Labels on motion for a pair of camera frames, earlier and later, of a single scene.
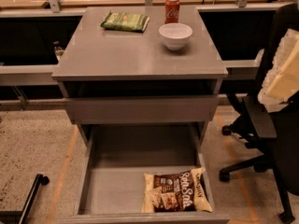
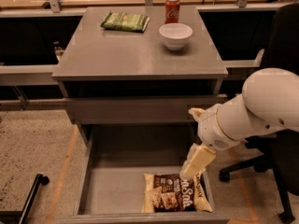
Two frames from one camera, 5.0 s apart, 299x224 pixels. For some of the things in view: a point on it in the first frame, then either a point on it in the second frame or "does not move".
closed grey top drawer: [94, 110] does not move
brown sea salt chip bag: [182, 190] does not move
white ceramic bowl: [175, 35] does not move
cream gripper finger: [282, 80] → [211, 133]
